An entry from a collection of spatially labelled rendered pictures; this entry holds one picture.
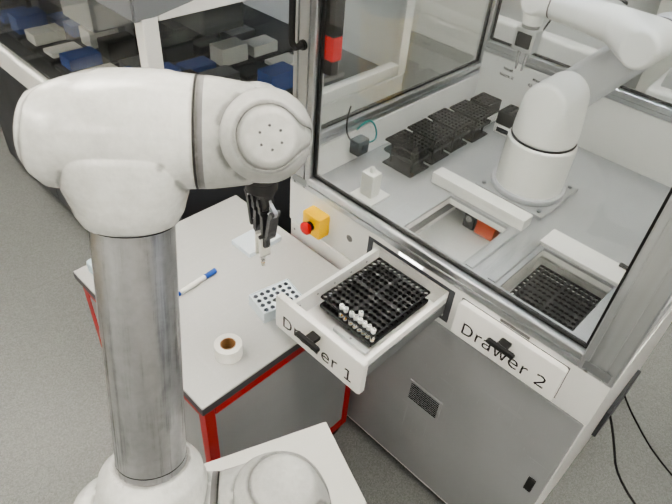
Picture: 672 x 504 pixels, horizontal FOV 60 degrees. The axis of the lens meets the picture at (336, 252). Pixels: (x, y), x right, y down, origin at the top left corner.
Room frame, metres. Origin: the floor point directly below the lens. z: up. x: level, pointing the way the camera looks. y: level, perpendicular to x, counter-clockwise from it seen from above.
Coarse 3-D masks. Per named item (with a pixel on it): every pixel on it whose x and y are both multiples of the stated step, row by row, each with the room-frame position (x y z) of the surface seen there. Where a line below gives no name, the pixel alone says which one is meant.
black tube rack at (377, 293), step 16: (368, 272) 1.15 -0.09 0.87; (384, 272) 1.12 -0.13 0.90; (400, 272) 1.13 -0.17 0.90; (336, 288) 1.05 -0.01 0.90; (352, 288) 1.08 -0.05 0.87; (368, 288) 1.05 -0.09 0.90; (384, 288) 1.06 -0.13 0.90; (400, 288) 1.10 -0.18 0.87; (416, 288) 1.07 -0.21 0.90; (320, 304) 1.01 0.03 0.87; (352, 304) 0.99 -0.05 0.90; (368, 304) 1.00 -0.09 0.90; (384, 304) 1.04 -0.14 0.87; (400, 304) 1.01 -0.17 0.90; (416, 304) 1.04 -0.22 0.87; (368, 320) 0.95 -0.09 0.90; (384, 320) 0.95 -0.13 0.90; (400, 320) 0.98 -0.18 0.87
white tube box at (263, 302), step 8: (288, 280) 1.16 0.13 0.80; (264, 288) 1.12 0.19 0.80; (272, 288) 1.13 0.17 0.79; (280, 288) 1.13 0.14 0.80; (288, 288) 1.14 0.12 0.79; (296, 288) 1.13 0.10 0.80; (256, 296) 1.10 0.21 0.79; (264, 296) 1.09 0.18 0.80; (272, 296) 1.11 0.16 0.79; (288, 296) 1.10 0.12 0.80; (296, 296) 1.11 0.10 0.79; (256, 304) 1.06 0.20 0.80; (264, 304) 1.07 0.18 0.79; (272, 304) 1.07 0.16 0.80; (256, 312) 1.06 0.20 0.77; (264, 312) 1.04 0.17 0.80; (272, 312) 1.04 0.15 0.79; (264, 320) 1.03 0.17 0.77
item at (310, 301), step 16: (368, 256) 1.19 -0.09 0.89; (384, 256) 1.21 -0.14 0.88; (352, 272) 1.14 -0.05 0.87; (416, 272) 1.14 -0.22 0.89; (320, 288) 1.05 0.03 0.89; (432, 288) 1.10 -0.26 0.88; (304, 304) 1.01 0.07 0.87; (432, 304) 1.02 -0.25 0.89; (320, 320) 0.99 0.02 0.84; (336, 320) 0.99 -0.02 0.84; (416, 320) 0.97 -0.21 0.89; (432, 320) 1.02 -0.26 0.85; (352, 336) 0.95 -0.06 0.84; (384, 336) 0.96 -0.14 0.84; (400, 336) 0.92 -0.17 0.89; (368, 352) 0.90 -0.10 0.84; (384, 352) 0.87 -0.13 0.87; (368, 368) 0.83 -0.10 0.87
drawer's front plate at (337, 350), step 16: (288, 304) 0.95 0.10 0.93; (304, 320) 0.91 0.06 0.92; (320, 336) 0.87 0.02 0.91; (336, 336) 0.86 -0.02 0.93; (320, 352) 0.87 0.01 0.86; (336, 352) 0.84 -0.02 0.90; (352, 352) 0.82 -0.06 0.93; (336, 368) 0.84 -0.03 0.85; (352, 368) 0.80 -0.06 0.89; (352, 384) 0.80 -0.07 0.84
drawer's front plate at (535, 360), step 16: (464, 304) 1.00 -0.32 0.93; (464, 320) 0.99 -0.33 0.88; (480, 320) 0.97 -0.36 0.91; (496, 320) 0.96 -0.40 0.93; (464, 336) 0.98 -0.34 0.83; (480, 336) 0.96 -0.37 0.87; (496, 336) 0.93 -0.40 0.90; (512, 336) 0.91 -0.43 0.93; (496, 352) 0.92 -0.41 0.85; (512, 352) 0.90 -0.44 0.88; (528, 352) 0.88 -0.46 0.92; (544, 352) 0.87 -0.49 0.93; (528, 368) 0.87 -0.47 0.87; (544, 368) 0.85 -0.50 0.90; (560, 368) 0.83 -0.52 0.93; (528, 384) 0.86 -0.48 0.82; (544, 384) 0.84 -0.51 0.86; (560, 384) 0.83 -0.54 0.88
